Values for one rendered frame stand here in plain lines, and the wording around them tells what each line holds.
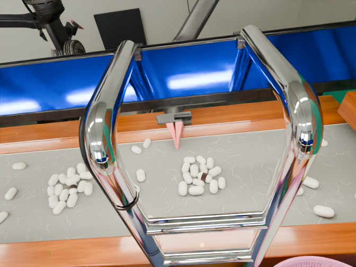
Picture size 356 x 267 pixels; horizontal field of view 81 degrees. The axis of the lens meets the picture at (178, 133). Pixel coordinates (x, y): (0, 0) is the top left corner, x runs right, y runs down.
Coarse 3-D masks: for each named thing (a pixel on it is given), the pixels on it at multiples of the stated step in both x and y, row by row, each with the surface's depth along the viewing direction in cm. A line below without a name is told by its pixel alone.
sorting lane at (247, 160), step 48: (192, 144) 64; (240, 144) 62; (336, 144) 58; (0, 192) 59; (96, 192) 55; (144, 192) 54; (240, 192) 51; (336, 192) 48; (0, 240) 49; (48, 240) 48
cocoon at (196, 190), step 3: (192, 186) 51; (195, 186) 51; (198, 186) 51; (201, 186) 51; (189, 189) 51; (192, 189) 51; (195, 189) 50; (198, 189) 50; (201, 189) 50; (189, 192) 51; (192, 192) 50; (195, 192) 50; (198, 192) 50; (201, 192) 50
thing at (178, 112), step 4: (164, 108) 61; (168, 108) 60; (172, 108) 59; (176, 108) 59; (180, 108) 60; (168, 112) 60; (172, 112) 59; (176, 112) 59; (180, 112) 59; (184, 112) 59; (188, 112) 58; (156, 116) 59; (160, 116) 59; (176, 116) 59; (180, 116) 59; (184, 116) 59; (188, 116) 59
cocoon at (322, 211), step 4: (316, 208) 44; (320, 208) 44; (324, 208) 44; (328, 208) 44; (316, 212) 44; (320, 212) 44; (324, 212) 43; (328, 212) 43; (332, 212) 43; (324, 216) 44; (328, 216) 43; (332, 216) 43
